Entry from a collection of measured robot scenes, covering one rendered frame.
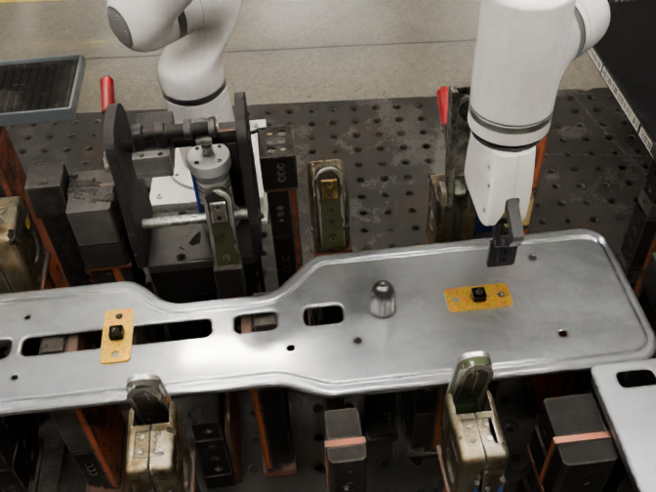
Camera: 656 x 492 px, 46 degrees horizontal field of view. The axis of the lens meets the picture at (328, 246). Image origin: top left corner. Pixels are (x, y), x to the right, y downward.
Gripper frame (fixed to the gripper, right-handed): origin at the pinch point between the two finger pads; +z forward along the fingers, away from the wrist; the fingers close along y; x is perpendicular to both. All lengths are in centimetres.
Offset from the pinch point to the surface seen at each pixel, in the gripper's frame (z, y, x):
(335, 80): 112, -199, 0
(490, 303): 12.0, 1.3, 1.0
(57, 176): 3, -21, -54
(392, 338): 12.3, 5.0, -12.2
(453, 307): 12.0, 1.3, -3.8
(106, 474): 37, 5, -54
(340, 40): 112, -228, 6
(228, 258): 11.9, -11.2, -32.4
